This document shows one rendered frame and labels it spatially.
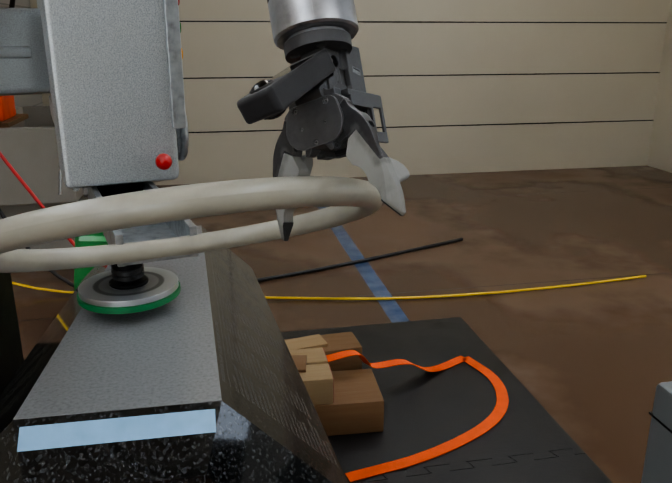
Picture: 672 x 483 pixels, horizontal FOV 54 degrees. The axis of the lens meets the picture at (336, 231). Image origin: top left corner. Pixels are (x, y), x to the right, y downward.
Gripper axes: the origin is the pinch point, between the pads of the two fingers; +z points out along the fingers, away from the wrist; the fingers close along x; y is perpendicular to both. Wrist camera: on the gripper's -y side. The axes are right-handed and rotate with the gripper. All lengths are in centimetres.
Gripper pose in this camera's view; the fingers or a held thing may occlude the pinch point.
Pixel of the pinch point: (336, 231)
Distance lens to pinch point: 65.6
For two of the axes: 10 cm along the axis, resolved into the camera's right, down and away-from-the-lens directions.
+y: 6.0, -0.4, 8.0
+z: 1.6, 9.8, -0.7
